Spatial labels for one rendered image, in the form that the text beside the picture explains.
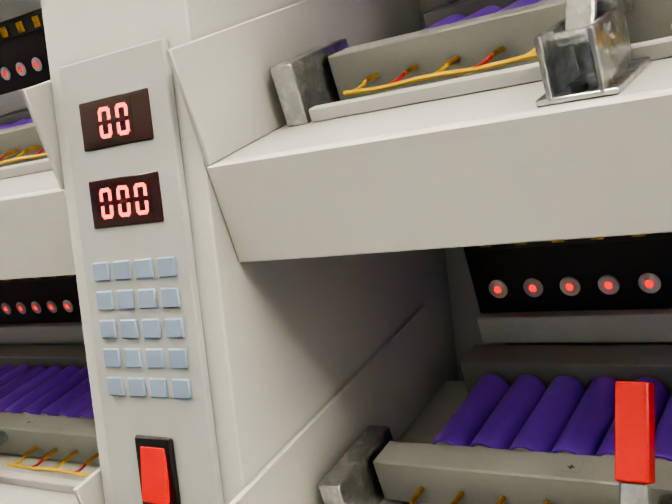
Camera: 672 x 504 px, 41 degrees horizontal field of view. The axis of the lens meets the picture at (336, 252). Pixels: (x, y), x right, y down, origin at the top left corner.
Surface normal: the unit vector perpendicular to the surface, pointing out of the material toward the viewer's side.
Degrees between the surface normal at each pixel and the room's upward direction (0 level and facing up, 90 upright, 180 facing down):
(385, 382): 90
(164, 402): 90
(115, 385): 90
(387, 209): 108
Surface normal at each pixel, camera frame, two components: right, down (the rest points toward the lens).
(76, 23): -0.58, 0.11
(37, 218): -0.51, 0.41
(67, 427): -0.29, -0.91
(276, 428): 0.81, -0.06
